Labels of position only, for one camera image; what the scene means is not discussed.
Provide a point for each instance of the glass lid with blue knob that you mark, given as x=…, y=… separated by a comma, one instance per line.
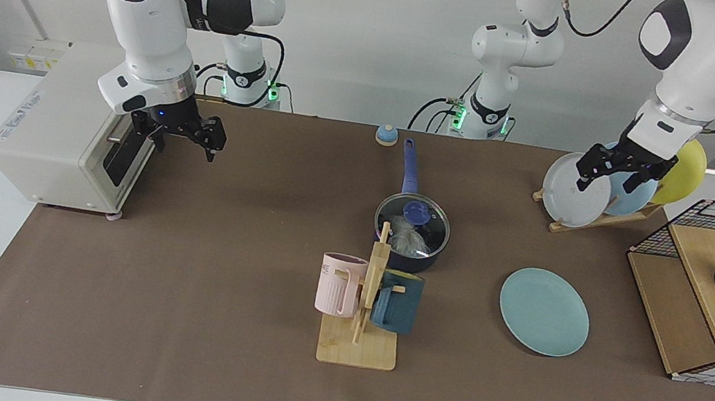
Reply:
x=415, y=210

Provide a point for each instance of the white vermicelli bundle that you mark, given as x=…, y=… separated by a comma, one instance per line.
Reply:
x=408, y=237

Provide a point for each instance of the light blue plate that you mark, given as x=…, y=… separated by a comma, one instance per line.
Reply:
x=638, y=194

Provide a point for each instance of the white plate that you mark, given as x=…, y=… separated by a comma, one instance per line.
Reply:
x=567, y=198

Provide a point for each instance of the wooden plate rack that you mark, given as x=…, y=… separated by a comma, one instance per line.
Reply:
x=599, y=220

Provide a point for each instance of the yellow plate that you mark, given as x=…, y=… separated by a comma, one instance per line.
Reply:
x=687, y=170

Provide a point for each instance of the teal plate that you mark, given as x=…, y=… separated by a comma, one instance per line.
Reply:
x=544, y=312

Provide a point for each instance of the brown table cloth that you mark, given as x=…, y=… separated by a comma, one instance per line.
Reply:
x=215, y=264

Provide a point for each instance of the pale toaster oven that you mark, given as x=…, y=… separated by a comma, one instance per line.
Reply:
x=45, y=135

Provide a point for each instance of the small blue round thing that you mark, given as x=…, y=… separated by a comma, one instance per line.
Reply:
x=387, y=136

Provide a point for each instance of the pink cup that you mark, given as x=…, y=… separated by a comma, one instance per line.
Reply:
x=338, y=289

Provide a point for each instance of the dark teal cup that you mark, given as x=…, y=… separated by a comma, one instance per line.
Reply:
x=397, y=307

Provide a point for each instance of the wooden cup stand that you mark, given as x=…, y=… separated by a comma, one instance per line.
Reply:
x=358, y=347

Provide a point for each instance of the white wall socket strip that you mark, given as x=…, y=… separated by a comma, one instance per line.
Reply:
x=34, y=59

